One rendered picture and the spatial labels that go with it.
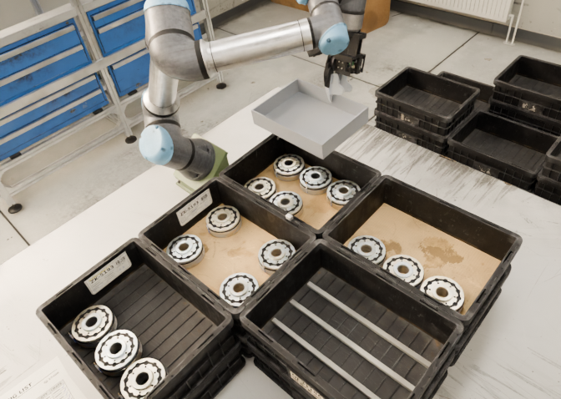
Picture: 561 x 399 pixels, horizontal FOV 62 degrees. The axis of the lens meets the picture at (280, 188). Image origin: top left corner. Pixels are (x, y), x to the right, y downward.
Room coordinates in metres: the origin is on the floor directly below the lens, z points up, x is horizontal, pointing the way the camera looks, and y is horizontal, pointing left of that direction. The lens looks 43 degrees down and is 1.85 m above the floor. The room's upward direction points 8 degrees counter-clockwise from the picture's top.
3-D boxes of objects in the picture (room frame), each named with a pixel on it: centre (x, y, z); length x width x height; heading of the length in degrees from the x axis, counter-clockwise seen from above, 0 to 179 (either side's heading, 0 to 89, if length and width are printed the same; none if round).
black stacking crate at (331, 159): (1.02, -0.06, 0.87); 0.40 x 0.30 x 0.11; 42
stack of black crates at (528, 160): (1.56, -1.02, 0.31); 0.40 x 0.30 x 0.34; 41
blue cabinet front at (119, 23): (2.90, 0.67, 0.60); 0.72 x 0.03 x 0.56; 131
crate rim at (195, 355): (0.62, 0.39, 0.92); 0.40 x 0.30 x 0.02; 42
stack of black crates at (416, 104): (1.86, -0.76, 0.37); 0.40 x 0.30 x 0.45; 41
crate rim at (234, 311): (0.82, 0.16, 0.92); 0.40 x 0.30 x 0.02; 42
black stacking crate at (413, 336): (0.52, -0.11, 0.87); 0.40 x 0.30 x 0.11; 42
